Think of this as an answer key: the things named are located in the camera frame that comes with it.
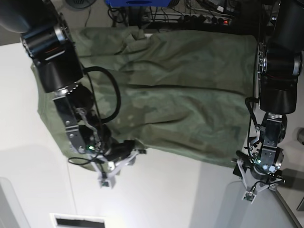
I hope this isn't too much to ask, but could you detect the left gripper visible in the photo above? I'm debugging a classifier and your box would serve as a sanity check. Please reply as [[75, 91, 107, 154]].
[[232, 151, 285, 190]]

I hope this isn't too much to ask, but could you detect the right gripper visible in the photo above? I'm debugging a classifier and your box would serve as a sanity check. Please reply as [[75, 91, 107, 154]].
[[92, 140, 146, 164]]

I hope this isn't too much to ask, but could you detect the green t-shirt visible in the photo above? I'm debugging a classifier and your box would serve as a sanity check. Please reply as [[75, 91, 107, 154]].
[[30, 26, 262, 173]]

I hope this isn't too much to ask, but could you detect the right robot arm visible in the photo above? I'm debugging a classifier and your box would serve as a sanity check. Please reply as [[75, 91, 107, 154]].
[[0, 0, 146, 180]]

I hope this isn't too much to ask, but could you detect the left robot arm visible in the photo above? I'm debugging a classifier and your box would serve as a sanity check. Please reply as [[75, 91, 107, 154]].
[[234, 0, 304, 195]]

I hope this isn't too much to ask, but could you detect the black power strip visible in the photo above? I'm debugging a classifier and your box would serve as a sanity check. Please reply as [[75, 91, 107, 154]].
[[178, 14, 231, 26]]

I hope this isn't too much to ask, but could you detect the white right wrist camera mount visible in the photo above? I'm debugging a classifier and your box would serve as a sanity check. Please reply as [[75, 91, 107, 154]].
[[91, 150, 139, 189]]

